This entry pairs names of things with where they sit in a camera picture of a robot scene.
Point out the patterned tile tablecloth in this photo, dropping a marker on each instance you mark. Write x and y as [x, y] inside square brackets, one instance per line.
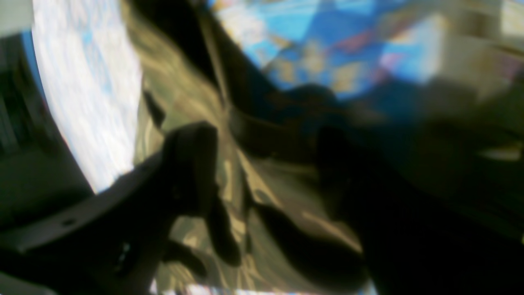
[434, 87]

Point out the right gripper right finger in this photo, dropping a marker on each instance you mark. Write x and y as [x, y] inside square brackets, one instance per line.
[413, 243]

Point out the camouflage T-shirt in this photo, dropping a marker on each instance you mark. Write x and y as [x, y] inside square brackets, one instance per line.
[268, 231]

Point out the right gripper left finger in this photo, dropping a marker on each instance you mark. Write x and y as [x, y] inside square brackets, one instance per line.
[112, 243]

